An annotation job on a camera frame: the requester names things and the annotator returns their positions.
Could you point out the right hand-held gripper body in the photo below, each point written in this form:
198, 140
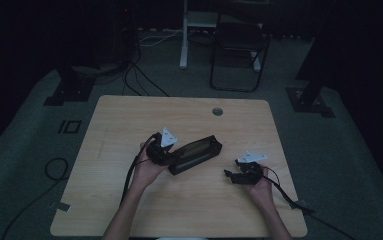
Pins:
252, 174

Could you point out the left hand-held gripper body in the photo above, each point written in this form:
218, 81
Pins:
159, 153

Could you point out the black pencil case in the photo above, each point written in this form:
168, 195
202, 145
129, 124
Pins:
197, 153

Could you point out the person's right hand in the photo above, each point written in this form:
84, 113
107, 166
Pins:
262, 191

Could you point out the person's left hand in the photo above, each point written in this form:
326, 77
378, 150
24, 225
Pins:
147, 173

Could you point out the grey tape piece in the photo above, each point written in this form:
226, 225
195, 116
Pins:
63, 207
299, 204

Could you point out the black stand base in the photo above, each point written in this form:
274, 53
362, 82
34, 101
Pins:
309, 100
70, 90

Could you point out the dark computer tower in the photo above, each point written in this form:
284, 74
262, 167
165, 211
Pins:
124, 33

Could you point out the black folding chair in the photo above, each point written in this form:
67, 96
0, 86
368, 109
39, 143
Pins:
239, 43

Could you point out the white metal desk frame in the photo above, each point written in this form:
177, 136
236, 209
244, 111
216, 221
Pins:
184, 40

